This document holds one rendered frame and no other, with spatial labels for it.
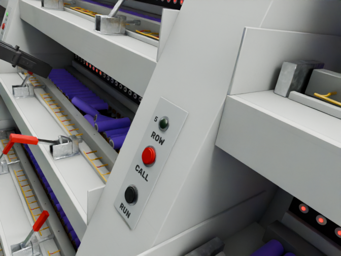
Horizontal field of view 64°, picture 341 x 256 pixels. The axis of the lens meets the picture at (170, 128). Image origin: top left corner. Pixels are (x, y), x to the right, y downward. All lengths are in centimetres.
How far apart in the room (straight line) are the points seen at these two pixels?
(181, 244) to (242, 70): 17
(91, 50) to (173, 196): 26
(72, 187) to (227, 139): 24
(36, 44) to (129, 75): 56
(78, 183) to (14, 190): 33
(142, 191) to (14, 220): 41
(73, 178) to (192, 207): 21
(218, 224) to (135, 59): 20
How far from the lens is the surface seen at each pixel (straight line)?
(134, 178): 28
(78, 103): 58
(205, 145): 23
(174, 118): 24
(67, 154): 46
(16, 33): 86
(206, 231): 31
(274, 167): 20
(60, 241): 56
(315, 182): 19
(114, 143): 44
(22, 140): 44
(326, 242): 36
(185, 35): 27
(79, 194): 39
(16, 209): 67
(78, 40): 47
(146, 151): 26
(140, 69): 31
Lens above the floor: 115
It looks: 11 degrees down
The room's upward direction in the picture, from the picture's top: 25 degrees clockwise
